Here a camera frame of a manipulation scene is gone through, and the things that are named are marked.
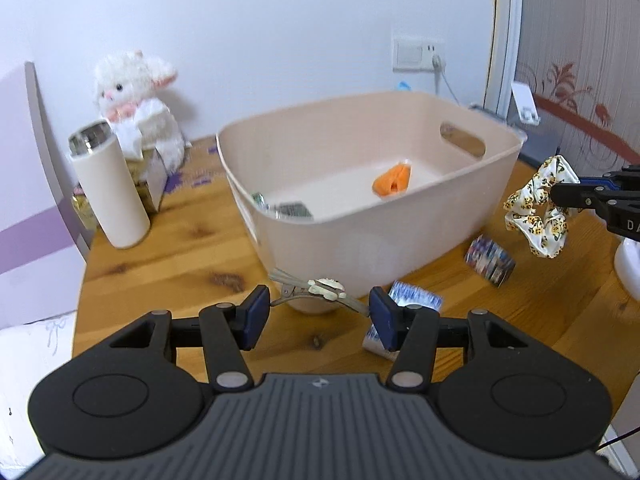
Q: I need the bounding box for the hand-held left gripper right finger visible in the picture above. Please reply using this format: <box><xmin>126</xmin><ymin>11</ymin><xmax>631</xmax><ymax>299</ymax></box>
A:
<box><xmin>369</xmin><ymin>286</ymin><xmax>531</xmax><ymax>392</ymax></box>

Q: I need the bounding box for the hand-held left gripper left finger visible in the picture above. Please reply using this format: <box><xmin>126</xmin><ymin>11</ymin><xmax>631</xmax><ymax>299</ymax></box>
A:
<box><xmin>107</xmin><ymin>285</ymin><xmax>271</xmax><ymax>394</ymax></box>

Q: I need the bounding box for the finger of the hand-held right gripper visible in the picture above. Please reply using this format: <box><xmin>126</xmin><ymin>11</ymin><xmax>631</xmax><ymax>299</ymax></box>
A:
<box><xmin>549</xmin><ymin>182</ymin><xmax>624</xmax><ymax>217</ymax></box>
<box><xmin>579</xmin><ymin>164</ymin><xmax>640</xmax><ymax>190</ymax></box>

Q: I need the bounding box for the floral white yellow scrunchie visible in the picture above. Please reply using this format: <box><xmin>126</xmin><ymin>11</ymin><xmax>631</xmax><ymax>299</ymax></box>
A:
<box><xmin>502</xmin><ymin>155</ymin><xmax>581</xmax><ymax>259</ymax></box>

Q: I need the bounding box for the grey hair clip with bow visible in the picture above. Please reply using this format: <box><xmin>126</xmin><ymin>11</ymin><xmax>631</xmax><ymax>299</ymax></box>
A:
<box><xmin>268</xmin><ymin>268</ymin><xmax>372</xmax><ymax>317</ymax></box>

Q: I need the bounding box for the pink plastic basin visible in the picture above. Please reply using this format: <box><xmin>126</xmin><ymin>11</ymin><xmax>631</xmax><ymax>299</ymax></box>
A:
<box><xmin>215</xmin><ymin>91</ymin><xmax>524</xmax><ymax>299</ymax></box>

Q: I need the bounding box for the blue white foil packet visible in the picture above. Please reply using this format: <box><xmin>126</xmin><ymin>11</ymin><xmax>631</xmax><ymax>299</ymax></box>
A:
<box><xmin>362</xmin><ymin>280</ymin><xmax>444</xmax><ymax>360</ymax></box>

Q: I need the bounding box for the white rounded object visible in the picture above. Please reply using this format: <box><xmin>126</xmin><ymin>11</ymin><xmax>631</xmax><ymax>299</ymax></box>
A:
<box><xmin>614</xmin><ymin>238</ymin><xmax>640</xmax><ymax>302</ymax></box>

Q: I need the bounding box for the grey storage box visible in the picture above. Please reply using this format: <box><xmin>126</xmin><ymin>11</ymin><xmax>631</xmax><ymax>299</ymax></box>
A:
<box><xmin>468</xmin><ymin>103</ymin><xmax>561</xmax><ymax>161</ymax></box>

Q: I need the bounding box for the dark patterned small packet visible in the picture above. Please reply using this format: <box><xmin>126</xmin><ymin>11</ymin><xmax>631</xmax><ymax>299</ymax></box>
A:
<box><xmin>464</xmin><ymin>235</ymin><xmax>516</xmax><ymax>288</ymax></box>

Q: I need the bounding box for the silver foil packet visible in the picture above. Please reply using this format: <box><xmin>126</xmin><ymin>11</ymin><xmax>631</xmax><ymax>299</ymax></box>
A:
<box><xmin>264</xmin><ymin>202</ymin><xmax>315</xmax><ymax>222</ymax></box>

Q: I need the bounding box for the orange hair claw clip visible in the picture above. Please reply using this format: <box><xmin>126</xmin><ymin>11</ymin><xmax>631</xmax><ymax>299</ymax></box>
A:
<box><xmin>372</xmin><ymin>161</ymin><xmax>412</xmax><ymax>198</ymax></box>

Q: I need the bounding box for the gold tissue box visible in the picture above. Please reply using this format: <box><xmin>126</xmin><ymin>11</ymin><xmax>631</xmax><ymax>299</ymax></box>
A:
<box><xmin>121</xmin><ymin>145</ymin><xmax>168</xmax><ymax>215</ymax></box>

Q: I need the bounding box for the white tumbler with steel rim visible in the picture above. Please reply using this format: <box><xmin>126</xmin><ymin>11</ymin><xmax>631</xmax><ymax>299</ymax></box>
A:
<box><xmin>68</xmin><ymin>121</ymin><xmax>151</xmax><ymax>249</ymax></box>

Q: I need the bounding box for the white bedding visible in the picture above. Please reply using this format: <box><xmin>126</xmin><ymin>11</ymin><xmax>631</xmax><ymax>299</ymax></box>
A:
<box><xmin>0</xmin><ymin>311</ymin><xmax>79</xmax><ymax>466</ymax></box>

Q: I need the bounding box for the white plush bunny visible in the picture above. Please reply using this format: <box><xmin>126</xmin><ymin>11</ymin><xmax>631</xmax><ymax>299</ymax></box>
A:
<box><xmin>94</xmin><ymin>49</ymin><xmax>187</xmax><ymax>170</ymax></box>

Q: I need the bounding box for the white plastic bracket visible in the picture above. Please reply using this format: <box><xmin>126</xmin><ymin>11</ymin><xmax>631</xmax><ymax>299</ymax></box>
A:
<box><xmin>511</xmin><ymin>81</ymin><xmax>542</xmax><ymax>126</ymax></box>

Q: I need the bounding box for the white door frame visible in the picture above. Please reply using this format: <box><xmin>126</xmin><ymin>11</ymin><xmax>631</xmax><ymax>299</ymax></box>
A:
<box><xmin>484</xmin><ymin>0</ymin><xmax>524</xmax><ymax>117</ymax></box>

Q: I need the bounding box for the white plug with cable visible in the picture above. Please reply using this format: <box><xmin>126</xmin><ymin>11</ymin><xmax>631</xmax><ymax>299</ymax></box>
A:
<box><xmin>431</xmin><ymin>54</ymin><xmax>461</xmax><ymax>105</ymax></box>

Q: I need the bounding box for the white wall socket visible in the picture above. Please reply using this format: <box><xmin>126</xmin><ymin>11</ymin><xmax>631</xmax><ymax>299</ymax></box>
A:
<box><xmin>391</xmin><ymin>36</ymin><xmax>445</xmax><ymax>73</ymax></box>

